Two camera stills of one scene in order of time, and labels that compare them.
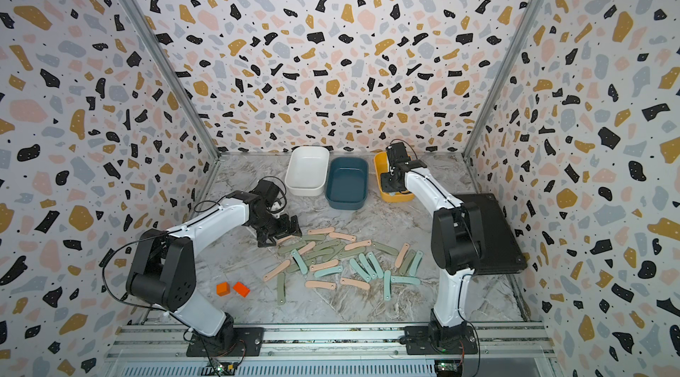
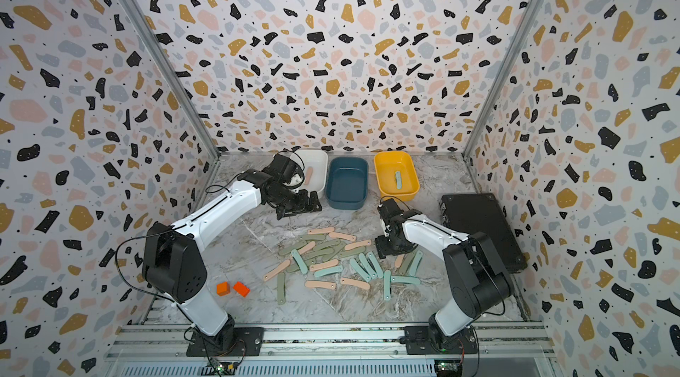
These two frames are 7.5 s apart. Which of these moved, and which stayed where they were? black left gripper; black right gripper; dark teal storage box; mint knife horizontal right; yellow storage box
Moved: black left gripper; black right gripper
Stayed: dark teal storage box; mint knife horizontal right; yellow storage box
